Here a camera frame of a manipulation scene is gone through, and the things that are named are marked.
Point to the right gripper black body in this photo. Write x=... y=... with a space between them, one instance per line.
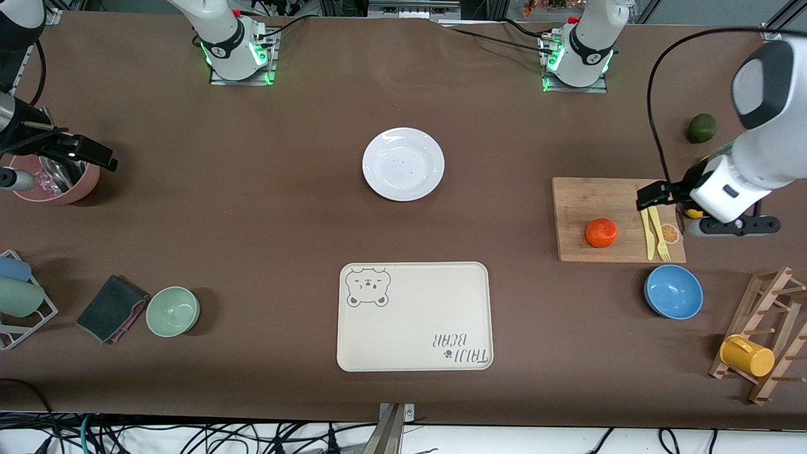
x=30 y=133

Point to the orange fruit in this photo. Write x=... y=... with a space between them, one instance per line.
x=601 y=233

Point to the white round plate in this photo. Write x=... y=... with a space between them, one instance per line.
x=403 y=165

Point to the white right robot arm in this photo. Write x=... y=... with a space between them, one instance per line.
x=224 y=44

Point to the metal scoop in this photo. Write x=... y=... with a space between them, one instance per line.
x=60 y=173

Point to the yellow lemon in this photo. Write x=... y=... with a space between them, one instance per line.
x=693 y=214

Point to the yellow plastic fork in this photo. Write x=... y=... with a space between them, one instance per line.
x=659 y=233

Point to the orange slice print tag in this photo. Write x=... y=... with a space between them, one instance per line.
x=671 y=234

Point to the dark green avocado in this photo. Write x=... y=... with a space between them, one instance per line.
x=701 y=128

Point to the yellow plastic knife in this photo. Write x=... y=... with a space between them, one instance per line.
x=649 y=243

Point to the pink bowl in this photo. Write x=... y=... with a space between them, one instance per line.
x=38 y=197

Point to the wooden cutting board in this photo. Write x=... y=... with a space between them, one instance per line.
x=592 y=202

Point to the blue bowl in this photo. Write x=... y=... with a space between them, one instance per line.
x=673 y=292

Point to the metal table corner clamp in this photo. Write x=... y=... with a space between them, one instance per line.
x=50 y=16
x=769 y=33

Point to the light blue cup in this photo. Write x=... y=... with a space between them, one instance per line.
x=12 y=269

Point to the wooden mug rack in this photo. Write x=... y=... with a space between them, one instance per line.
x=750 y=321

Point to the dark grey folded cloth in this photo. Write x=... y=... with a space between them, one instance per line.
x=110 y=309

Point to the pale green cup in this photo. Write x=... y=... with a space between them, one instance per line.
x=19 y=297

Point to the pale green bowl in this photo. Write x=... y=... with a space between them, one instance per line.
x=172 y=312

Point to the yellow mug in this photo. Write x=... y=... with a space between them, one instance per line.
x=750 y=358

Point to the cream bear print tray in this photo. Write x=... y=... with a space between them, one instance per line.
x=416 y=321

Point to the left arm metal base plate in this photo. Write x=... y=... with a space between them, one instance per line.
x=596 y=90

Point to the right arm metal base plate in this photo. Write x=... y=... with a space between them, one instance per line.
x=217 y=81

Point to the aluminium frame rail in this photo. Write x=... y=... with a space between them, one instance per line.
x=413 y=9

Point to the metal table edge bracket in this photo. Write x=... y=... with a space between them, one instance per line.
x=392 y=435

